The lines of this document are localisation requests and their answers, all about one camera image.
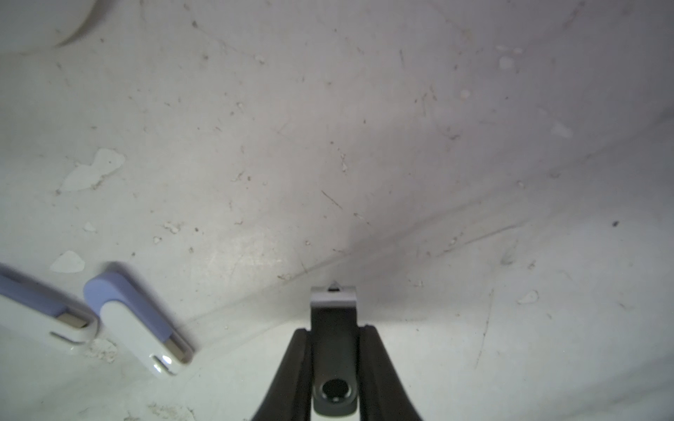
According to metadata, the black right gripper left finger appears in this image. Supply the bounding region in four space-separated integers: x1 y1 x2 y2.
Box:
252 329 312 421

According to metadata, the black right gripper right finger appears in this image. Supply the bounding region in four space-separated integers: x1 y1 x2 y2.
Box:
357 325 422 421

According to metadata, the black swivel usb drive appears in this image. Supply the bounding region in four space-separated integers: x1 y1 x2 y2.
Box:
311 282 358 417

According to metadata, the white blue usb drive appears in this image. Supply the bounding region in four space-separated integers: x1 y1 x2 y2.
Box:
84 272 194 378
1 268 99 354

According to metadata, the white plastic storage box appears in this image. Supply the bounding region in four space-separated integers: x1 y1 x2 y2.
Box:
1 0 97 54

